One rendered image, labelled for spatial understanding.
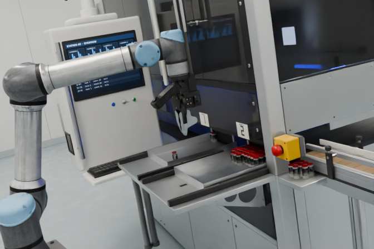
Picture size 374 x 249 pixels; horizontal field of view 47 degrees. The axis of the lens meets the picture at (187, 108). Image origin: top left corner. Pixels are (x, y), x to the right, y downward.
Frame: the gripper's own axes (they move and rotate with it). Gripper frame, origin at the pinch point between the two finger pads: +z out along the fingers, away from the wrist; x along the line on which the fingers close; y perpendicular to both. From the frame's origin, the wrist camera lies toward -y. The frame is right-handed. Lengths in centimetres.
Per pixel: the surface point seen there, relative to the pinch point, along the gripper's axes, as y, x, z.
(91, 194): 2, 277, 110
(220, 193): 5.4, -10.6, 21.6
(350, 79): 66, -12, -6
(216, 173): 13.5, 7.3, 21.4
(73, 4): 74, 544, -94
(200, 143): 28, 51, 21
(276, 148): 24.5, -19.3, 8.8
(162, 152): 9, 54, 21
